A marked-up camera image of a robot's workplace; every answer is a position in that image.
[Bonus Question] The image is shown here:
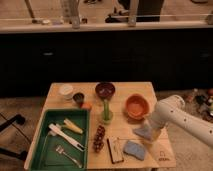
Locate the brown grape bunch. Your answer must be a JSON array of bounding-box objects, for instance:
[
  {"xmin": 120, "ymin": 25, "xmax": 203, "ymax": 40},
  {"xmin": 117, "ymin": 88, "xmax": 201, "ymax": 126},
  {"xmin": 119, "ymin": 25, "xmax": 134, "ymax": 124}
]
[{"xmin": 93, "ymin": 125, "xmax": 105, "ymax": 153}]

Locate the silver fork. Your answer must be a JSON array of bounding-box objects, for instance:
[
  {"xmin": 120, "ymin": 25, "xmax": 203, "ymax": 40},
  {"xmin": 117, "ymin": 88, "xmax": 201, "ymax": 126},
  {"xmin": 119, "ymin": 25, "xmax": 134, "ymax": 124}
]
[{"xmin": 55, "ymin": 145, "xmax": 82, "ymax": 168}]

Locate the small dark cup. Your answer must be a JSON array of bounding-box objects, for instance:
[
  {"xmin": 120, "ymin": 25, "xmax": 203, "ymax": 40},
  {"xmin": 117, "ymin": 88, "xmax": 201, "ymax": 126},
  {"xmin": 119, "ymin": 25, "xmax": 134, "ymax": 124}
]
[{"xmin": 73, "ymin": 92, "xmax": 84, "ymax": 107}]

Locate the white cup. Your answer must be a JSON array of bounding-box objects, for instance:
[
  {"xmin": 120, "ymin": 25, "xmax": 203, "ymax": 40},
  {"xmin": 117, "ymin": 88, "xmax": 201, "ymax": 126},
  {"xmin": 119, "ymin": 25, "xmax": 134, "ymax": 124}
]
[{"xmin": 59, "ymin": 84, "xmax": 73, "ymax": 100}]

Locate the orange bowl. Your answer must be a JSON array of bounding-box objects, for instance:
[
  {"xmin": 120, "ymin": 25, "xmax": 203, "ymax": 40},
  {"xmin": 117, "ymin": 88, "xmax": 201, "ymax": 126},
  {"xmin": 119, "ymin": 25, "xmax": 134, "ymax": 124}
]
[{"xmin": 125, "ymin": 94, "xmax": 149, "ymax": 120}]

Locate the black chair base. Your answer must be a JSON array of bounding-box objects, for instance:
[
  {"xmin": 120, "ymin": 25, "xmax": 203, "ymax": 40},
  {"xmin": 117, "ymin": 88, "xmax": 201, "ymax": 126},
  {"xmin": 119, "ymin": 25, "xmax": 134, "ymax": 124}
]
[{"xmin": 0, "ymin": 113, "xmax": 29, "ymax": 161}]

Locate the dark purple bowl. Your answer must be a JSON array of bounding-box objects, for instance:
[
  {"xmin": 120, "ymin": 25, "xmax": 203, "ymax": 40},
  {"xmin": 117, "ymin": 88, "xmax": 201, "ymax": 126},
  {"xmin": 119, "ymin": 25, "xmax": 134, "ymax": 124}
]
[{"xmin": 95, "ymin": 82, "xmax": 115, "ymax": 99}]

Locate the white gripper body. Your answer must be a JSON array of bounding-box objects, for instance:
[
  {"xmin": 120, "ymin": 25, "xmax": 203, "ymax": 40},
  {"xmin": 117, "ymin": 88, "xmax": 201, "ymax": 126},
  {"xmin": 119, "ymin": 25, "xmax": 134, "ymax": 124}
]
[{"xmin": 146, "ymin": 111, "xmax": 167, "ymax": 142}]

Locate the green plastic tray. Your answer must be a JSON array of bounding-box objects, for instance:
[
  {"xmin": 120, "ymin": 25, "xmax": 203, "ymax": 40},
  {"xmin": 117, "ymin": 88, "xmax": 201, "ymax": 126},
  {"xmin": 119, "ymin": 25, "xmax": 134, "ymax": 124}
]
[{"xmin": 29, "ymin": 109, "xmax": 90, "ymax": 171}]

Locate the blue folded cloth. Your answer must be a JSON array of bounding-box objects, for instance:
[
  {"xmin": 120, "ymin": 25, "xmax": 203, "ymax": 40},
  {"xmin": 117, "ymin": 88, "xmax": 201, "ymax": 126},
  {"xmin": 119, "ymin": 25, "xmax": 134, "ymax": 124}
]
[{"xmin": 123, "ymin": 141, "xmax": 146, "ymax": 161}]

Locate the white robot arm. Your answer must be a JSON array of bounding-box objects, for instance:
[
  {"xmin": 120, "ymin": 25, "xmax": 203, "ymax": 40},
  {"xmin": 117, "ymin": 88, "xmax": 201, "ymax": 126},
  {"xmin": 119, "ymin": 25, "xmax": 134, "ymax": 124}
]
[{"xmin": 148, "ymin": 95, "xmax": 213, "ymax": 148}]

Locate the orange fruit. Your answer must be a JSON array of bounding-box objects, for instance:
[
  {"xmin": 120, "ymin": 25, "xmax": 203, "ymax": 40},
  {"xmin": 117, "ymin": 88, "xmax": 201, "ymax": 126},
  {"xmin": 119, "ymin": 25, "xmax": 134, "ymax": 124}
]
[{"xmin": 81, "ymin": 102, "xmax": 92, "ymax": 110}]

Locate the yellow corn cob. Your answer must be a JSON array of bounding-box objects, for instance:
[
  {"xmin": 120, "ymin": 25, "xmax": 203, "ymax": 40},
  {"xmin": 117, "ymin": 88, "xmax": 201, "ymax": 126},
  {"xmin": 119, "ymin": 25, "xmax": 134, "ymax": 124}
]
[{"xmin": 63, "ymin": 119, "xmax": 83, "ymax": 134}]

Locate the light blue towel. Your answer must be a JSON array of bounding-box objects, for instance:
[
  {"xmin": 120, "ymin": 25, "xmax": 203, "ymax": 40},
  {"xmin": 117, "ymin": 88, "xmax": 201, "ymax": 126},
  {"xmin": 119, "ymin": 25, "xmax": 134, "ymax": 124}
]
[{"xmin": 133, "ymin": 122, "xmax": 154, "ymax": 141}]

